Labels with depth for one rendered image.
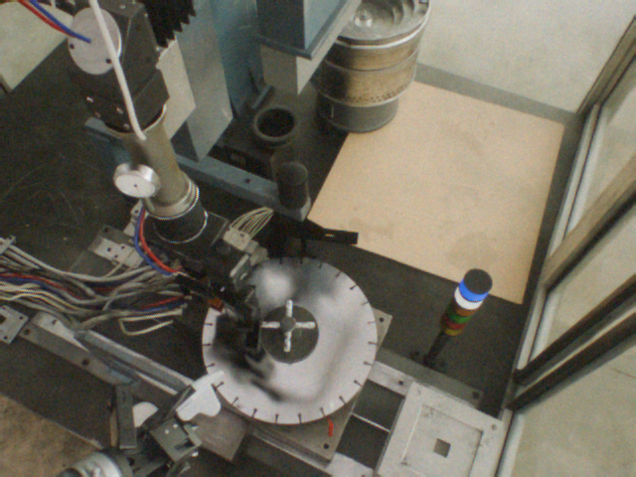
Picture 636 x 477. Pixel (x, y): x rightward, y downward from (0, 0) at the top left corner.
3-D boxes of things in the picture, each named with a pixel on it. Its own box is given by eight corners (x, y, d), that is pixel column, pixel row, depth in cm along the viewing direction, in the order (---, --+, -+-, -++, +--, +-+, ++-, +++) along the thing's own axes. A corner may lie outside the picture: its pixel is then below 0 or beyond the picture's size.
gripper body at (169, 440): (193, 466, 83) (126, 516, 73) (159, 426, 86) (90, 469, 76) (206, 438, 79) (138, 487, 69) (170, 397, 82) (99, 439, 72)
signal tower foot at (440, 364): (450, 360, 119) (453, 357, 117) (445, 375, 117) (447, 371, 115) (414, 345, 121) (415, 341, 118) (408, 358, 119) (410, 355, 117)
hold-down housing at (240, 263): (262, 302, 90) (249, 244, 73) (245, 324, 89) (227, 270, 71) (237, 285, 92) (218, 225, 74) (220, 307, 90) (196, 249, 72)
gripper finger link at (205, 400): (242, 392, 84) (197, 436, 81) (218, 366, 86) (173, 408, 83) (238, 388, 81) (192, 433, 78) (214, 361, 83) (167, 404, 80)
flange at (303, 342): (267, 369, 97) (266, 365, 95) (254, 314, 102) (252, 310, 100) (326, 353, 99) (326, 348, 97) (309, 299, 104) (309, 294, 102)
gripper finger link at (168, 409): (202, 396, 84) (158, 437, 81) (195, 388, 84) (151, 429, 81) (195, 390, 79) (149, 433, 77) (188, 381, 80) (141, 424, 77)
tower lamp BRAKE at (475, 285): (490, 282, 86) (496, 274, 84) (482, 306, 84) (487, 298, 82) (463, 272, 87) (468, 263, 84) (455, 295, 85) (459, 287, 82)
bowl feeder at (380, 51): (423, 87, 159) (449, -24, 128) (386, 161, 146) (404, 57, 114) (331, 57, 166) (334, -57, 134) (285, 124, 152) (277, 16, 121)
